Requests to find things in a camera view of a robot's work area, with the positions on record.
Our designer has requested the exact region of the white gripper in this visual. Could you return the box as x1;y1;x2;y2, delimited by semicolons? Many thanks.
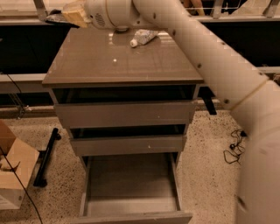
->
62;0;109;29

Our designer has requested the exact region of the blue rxbar blueberry packet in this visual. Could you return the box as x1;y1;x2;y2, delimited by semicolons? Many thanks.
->
45;9;68;24

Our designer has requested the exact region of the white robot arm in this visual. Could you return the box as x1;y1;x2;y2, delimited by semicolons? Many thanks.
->
62;0;280;224

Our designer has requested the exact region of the grey drawer cabinet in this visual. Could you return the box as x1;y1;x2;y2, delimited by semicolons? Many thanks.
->
42;25;206;224

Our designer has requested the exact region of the middle grey drawer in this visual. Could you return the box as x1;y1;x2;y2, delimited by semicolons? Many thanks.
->
70;135;186;157

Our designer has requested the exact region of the top grey drawer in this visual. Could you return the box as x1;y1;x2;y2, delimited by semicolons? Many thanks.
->
55;101;195;129

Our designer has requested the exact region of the open bottom grey drawer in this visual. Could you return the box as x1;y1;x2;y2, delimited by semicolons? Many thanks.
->
71;153;193;224

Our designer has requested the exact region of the white ceramic bowl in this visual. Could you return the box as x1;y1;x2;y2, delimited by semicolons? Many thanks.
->
115;27;129;32

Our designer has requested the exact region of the plastic water bottle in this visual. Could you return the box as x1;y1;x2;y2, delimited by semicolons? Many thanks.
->
129;29;158;48

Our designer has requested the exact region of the cardboard box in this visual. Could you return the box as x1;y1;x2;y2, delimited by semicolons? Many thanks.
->
0;121;39;210

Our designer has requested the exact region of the black left stand leg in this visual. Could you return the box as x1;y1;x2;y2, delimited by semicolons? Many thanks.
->
33;128;61;187

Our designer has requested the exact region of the black cable at left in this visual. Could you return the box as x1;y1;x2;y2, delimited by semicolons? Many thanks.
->
0;66;44;224

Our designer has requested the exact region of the black cable on floor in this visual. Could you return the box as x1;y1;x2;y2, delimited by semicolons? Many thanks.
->
223;128;249;167

